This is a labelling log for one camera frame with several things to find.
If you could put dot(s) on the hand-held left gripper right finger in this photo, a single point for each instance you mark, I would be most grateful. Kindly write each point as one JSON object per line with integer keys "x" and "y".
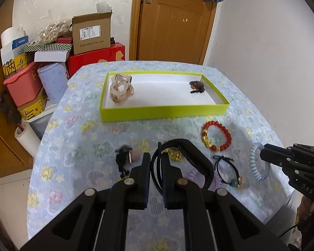
{"x": 166, "y": 181}

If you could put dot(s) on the beige hair claw clip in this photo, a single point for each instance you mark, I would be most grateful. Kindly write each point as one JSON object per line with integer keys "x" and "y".
{"x": 120, "y": 91}

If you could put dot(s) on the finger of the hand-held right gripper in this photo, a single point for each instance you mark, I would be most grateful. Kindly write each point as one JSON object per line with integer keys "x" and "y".
{"x": 277, "y": 147}
{"x": 273, "y": 158}

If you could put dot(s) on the white and blue carton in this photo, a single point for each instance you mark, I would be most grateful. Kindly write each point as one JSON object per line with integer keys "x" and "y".
{"x": 20, "y": 43}

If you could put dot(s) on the dark hanging object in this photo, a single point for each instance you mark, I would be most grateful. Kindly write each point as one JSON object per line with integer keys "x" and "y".
{"x": 6, "y": 107}

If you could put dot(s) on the pink plastic bin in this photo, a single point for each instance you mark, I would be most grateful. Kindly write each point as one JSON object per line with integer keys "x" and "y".
{"x": 23, "y": 86}

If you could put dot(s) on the translucent storage container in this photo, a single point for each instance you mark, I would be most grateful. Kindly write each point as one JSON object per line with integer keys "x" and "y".
{"x": 41, "y": 124}

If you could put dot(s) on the wooden wardrobe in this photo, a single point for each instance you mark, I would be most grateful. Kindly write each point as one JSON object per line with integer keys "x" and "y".
{"x": 2, "y": 149}

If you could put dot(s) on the black headband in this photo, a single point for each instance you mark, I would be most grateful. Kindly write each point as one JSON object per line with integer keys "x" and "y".
{"x": 198, "y": 159}

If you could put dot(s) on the yellow printed box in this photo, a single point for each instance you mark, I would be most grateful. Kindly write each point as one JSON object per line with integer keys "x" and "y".
{"x": 14, "y": 64}

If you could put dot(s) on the brown wooden door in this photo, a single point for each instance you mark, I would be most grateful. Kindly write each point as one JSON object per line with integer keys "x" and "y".
{"x": 172, "y": 26}

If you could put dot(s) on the yellow round tin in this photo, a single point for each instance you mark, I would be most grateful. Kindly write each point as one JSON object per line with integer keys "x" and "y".
{"x": 32, "y": 109}

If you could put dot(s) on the black bow hair clip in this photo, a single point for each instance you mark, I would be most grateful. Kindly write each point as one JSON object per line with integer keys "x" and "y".
{"x": 121, "y": 157}

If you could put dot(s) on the large white paper roll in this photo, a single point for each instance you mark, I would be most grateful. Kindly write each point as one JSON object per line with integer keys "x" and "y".
{"x": 11, "y": 35}

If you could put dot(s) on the red gift box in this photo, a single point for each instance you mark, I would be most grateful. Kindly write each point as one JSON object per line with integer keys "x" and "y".
{"x": 94, "y": 58}

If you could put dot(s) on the brown cardboard box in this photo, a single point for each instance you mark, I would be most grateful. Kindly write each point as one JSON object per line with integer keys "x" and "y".
{"x": 91, "y": 35}

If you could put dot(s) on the green striped box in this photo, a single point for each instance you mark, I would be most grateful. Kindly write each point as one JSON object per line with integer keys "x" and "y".
{"x": 49, "y": 47}

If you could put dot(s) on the small black object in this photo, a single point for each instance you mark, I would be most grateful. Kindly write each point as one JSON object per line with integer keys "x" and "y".
{"x": 112, "y": 40}

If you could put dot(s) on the clear bag of beige pieces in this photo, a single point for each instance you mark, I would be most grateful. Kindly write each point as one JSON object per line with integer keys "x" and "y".
{"x": 52, "y": 31}

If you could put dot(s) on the green jewelry tray box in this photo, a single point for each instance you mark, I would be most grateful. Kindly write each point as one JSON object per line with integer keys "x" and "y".
{"x": 159, "y": 91}

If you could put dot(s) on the white flat box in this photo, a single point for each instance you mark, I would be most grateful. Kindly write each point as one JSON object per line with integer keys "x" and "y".
{"x": 51, "y": 56}

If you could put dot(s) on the lavender bucket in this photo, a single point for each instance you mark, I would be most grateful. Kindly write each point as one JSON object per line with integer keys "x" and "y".
{"x": 53, "y": 83}

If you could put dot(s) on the person's right hand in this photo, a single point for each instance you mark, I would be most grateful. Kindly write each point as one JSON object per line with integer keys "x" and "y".
{"x": 310, "y": 209}

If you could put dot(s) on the small red box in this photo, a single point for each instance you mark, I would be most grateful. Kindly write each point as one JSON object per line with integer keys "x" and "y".
{"x": 64, "y": 40}

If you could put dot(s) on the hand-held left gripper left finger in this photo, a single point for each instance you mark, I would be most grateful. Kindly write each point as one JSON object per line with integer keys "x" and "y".
{"x": 146, "y": 180}

